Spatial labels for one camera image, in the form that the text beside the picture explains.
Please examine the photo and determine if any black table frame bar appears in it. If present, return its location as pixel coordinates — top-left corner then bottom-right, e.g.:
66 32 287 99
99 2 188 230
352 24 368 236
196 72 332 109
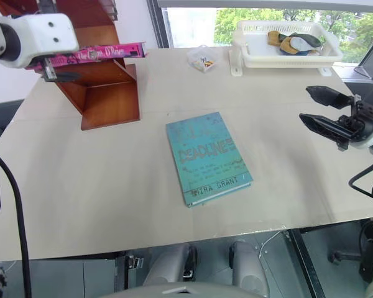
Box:
285 228 328 298

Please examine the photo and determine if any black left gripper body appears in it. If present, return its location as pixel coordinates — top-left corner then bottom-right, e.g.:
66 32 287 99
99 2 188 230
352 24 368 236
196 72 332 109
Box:
42 57 58 83

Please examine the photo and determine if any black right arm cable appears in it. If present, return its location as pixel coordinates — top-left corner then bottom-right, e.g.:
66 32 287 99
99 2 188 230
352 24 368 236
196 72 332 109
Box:
349 158 373 206

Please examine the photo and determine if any dark green cloth piece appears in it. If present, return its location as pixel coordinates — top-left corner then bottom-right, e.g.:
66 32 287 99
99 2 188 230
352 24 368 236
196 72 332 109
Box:
289 32 326 49

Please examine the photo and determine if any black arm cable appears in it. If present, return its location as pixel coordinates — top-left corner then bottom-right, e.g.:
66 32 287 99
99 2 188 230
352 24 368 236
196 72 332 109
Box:
349 158 373 206
0 145 32 298

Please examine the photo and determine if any white and blue cloth piece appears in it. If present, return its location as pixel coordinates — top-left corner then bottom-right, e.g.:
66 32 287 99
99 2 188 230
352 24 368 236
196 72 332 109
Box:
290 37 320 57

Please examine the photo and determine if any grey robot torso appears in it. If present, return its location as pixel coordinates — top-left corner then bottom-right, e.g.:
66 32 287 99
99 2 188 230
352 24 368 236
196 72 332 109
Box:
101 281 270 298

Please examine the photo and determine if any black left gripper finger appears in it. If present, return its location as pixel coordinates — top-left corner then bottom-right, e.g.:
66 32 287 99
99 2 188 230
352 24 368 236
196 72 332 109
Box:
53 71 83 83

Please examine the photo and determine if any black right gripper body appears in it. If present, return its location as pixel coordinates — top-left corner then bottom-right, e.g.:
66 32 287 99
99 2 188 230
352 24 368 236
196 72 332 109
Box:
335 94 373 151

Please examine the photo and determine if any pink hardcover book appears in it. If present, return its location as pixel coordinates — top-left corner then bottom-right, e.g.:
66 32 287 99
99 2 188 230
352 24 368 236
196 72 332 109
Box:
24 42 147 71

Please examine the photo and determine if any thin white cable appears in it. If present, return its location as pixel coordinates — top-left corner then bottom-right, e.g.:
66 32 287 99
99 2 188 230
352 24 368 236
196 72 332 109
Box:
257 230 287 259

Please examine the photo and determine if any yellow cloth piece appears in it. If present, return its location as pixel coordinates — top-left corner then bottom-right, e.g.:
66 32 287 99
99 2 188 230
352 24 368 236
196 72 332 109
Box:
267 30 283 48
279 37 295 56

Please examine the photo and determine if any teal hardcover book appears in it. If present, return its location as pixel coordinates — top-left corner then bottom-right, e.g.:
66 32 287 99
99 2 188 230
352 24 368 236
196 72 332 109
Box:
165 111 254 209

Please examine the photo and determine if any grey rounded robot leg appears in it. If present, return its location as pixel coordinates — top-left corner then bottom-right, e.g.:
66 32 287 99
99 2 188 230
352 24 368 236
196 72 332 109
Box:
229 240 269 291
142 243 198 287

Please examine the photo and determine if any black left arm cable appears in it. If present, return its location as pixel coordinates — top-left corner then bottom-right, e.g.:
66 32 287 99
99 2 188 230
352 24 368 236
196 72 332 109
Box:
0 145 32 298

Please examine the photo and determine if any small clear plastic box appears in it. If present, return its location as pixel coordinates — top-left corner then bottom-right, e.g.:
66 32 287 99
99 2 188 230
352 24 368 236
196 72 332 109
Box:
186 45 223 74

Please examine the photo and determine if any white plastic basket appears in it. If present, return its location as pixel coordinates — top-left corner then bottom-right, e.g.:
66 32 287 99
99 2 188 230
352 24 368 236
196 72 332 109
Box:
228 20 344 77

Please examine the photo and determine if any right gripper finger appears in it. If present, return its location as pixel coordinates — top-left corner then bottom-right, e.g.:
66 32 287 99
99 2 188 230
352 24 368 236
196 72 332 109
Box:
305 86 352 110
298 113 351 146

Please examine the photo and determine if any brown wooden bookshelf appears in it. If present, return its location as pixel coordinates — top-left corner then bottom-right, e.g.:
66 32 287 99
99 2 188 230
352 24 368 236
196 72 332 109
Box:
0 0 142 132

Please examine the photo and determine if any dark window frame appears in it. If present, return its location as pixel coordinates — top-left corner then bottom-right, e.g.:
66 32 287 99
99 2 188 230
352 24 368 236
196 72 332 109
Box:
147 0 175 50

